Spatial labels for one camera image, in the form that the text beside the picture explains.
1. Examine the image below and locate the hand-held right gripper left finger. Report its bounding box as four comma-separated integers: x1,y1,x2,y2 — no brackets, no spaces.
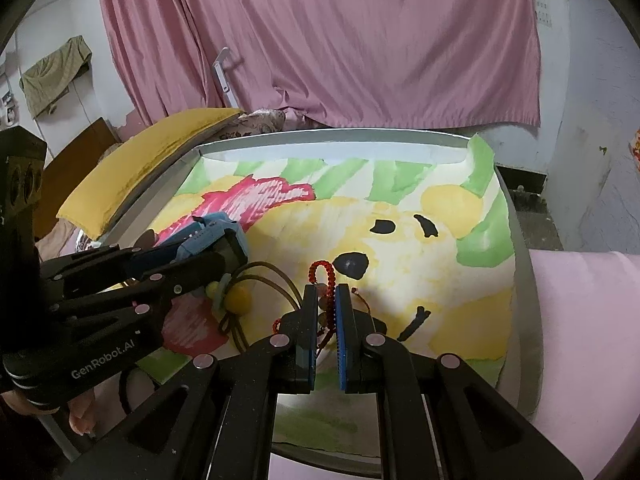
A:
65,284,321,480

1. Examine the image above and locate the white wall-mounted device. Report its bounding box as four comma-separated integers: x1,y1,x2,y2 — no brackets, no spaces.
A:
0,62,18,128

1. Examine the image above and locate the olive green hanging cloth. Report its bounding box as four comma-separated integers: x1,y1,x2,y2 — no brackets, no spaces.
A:
19,36,93,120

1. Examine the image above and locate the pink curtain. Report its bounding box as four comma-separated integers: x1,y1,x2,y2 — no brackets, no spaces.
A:
97,0,543,128

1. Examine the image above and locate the yellow pillow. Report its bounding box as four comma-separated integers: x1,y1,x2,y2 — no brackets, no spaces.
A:
56,107,243,241

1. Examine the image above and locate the painted paper sheet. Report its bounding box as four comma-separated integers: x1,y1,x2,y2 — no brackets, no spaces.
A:
150,132,518,461

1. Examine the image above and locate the peach blanket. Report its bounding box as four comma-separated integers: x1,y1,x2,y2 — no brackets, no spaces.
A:
36,219,77,262

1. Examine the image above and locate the red beaded bracelet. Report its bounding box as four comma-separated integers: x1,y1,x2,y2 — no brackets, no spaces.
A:
271,260,373,356

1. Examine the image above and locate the pink bed blanket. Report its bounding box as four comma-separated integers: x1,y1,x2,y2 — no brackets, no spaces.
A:
65,249,640,480

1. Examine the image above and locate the brown hair tie yellow ball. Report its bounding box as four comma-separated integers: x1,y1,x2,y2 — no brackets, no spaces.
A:
205,260,306,351

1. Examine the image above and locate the wooden headboard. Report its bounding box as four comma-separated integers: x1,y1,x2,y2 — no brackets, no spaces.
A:
32,117,118,236

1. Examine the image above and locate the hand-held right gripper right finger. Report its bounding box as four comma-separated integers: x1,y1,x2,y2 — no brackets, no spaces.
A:
335,284,586,480

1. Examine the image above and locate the grey cardboard box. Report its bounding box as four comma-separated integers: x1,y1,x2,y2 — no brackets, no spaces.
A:
75,127,546,478

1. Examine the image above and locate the blue smartwatch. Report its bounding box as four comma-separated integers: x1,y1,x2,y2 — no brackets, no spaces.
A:
177,214,249,263

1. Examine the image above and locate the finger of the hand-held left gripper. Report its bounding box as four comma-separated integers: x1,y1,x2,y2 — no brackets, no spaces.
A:
49,231,249,327
40,241,195,282

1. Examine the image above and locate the person's left hand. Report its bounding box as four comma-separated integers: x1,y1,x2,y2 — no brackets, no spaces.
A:
0,390,97,437

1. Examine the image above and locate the floral quilt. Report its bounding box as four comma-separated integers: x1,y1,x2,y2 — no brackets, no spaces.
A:
220,108,306,141

